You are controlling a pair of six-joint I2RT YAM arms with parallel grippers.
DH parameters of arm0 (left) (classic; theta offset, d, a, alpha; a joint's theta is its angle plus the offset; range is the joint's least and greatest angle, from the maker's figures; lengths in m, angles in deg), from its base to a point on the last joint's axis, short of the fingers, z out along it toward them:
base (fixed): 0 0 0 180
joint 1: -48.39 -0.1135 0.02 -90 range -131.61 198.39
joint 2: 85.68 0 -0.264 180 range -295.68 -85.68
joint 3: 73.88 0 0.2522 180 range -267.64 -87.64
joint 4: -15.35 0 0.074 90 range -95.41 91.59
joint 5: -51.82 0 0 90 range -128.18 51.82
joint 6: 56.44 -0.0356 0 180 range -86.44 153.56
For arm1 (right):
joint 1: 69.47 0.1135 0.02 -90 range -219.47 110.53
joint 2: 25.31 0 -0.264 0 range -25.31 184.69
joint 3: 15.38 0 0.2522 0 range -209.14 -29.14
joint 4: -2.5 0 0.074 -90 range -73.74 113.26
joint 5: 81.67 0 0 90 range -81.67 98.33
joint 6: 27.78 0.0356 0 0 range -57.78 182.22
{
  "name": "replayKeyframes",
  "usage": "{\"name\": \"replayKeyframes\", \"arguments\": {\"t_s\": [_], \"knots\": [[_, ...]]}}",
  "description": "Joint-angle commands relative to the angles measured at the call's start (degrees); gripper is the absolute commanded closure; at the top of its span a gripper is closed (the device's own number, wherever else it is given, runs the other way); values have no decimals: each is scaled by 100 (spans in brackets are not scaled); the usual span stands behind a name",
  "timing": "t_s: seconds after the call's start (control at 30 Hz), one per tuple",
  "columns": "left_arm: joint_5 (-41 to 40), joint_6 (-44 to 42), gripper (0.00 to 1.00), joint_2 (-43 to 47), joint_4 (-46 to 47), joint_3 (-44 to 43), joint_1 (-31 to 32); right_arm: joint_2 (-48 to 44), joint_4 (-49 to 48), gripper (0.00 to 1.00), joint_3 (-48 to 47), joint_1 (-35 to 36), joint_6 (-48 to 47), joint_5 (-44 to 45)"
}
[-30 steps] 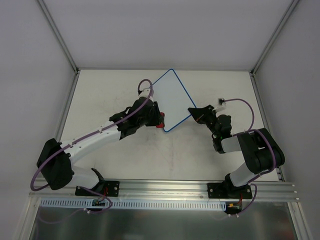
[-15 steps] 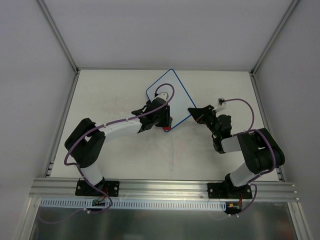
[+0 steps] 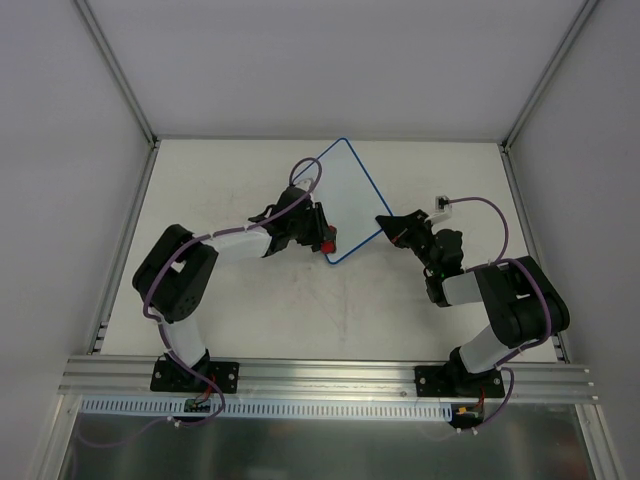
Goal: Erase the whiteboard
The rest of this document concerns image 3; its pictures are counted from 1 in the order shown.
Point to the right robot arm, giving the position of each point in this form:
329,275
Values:
522,306

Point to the white slotted cable duct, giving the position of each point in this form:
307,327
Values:
237,407

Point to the red bone-shaped eraser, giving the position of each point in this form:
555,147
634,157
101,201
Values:
328,245

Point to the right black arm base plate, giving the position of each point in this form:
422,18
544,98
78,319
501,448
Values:
444,381

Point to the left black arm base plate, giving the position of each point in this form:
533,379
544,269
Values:
169,377

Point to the left aluminium frame post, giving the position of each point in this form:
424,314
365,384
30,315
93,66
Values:
95,31

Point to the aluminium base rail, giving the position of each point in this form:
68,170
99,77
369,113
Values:
556,383

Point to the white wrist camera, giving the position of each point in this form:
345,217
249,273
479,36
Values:
441,211
306,185

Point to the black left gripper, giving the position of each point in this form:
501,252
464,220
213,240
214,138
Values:
319,223

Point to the blue framed whiteboard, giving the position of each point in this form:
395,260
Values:
349,196

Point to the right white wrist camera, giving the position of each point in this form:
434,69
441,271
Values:
441,211

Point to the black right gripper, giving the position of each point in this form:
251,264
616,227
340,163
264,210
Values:
417,231

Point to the aluminium frame post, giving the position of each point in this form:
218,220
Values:
560,53
95,31

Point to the right aluminium frame post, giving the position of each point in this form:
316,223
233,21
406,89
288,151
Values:
560,53

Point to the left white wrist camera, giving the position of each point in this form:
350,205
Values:
306,185

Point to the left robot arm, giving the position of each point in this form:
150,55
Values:
173,277

